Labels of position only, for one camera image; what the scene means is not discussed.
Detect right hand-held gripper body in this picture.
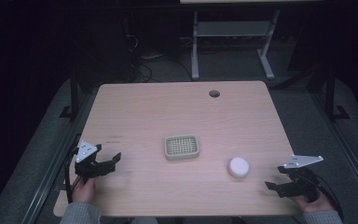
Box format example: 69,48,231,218
277,154,325,203

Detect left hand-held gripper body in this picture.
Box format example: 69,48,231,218
74,140,117,181

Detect white round soap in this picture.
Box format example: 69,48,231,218
227,156,251,179

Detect green soap dish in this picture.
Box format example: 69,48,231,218
163,133,200,161

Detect person's left hand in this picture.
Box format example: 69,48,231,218
71,176,98,204

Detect person's right hand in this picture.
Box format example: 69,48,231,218
291,189,337,215

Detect black metal stand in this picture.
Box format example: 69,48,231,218
59,66,82,123
322,62,351,123

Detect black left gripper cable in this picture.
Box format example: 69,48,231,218
62,133,84,204

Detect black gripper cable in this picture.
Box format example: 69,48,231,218
62,133,84,204
306,173,345,219

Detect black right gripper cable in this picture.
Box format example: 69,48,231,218
306,173,345,219

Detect black floor cables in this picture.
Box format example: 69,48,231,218
125,32,194,84

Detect grey metal table frame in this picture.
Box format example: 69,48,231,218
190,8,282,81

